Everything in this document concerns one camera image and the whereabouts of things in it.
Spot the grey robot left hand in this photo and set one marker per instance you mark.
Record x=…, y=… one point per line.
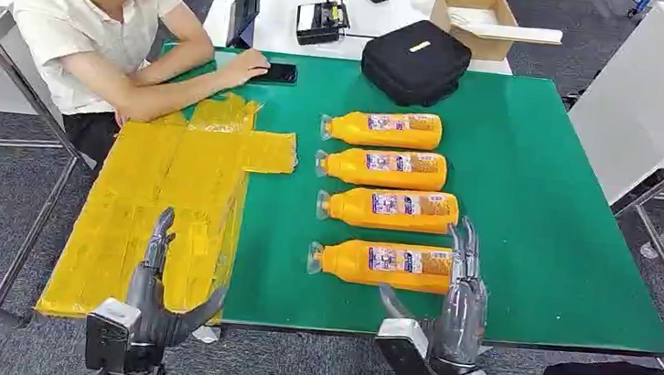
x=150, y=308

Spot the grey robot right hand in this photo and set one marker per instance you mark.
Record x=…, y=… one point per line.
x=462, y=320

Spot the orange drink bottle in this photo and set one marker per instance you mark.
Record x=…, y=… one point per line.
x=346, y=166
x=350, y=127
x=343, y=261
x=348, y=207

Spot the green table mat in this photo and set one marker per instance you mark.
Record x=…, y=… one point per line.
x=538, y=200

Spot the black zipped bag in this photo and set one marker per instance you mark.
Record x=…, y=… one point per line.
x=416, y=66

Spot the black phone, glossy screen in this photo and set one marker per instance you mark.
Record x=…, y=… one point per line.
x=276, y=73

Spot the open cardboard box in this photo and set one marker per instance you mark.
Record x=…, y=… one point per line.
x=473, y=44

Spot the seated person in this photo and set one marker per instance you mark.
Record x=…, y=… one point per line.
x=79, y=34

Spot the white table, steel legs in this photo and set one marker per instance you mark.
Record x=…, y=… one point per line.
x=650, y=107

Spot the dark standing tablet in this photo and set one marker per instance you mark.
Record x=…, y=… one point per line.
x=244, y=13

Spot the black label printer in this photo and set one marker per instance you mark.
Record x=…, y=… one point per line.
x=320, y=24

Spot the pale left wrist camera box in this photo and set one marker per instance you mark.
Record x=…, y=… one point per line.
x=108, y=335

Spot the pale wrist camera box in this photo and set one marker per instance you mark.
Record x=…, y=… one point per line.
x=404, y=351
x=108, y=335

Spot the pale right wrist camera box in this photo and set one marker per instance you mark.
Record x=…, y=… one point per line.
x=404, y=351

